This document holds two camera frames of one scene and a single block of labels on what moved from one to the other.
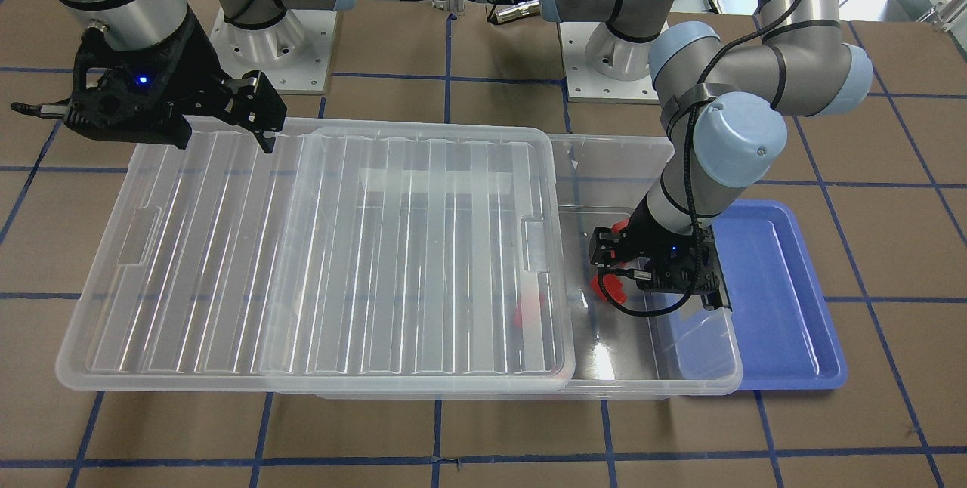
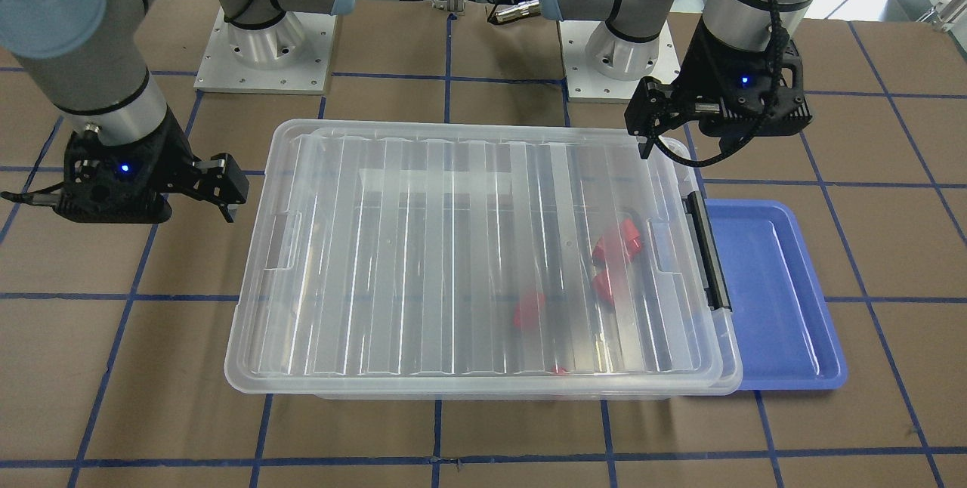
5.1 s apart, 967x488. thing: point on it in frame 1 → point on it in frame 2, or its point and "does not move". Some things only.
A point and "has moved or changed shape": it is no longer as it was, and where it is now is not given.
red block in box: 529,308 does not move
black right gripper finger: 254,106 → 221,182
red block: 619,226 → 602,285
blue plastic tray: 786,334 does not move
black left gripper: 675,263 → 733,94
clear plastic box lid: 354,252 has moved or changed shape
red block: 613,285 has moved or changed shape
